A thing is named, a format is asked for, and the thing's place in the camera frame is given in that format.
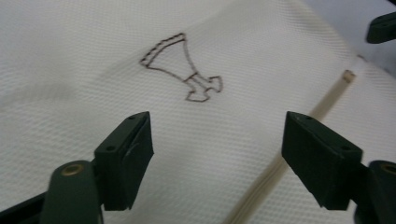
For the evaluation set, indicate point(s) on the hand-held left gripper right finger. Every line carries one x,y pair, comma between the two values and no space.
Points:
320,161

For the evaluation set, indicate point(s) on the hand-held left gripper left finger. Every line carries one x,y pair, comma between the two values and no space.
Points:
124,161

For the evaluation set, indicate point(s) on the white zip-up garment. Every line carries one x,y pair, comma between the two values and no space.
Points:
93,62

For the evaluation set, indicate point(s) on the light blue table mat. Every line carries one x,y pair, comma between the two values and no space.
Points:
348,18

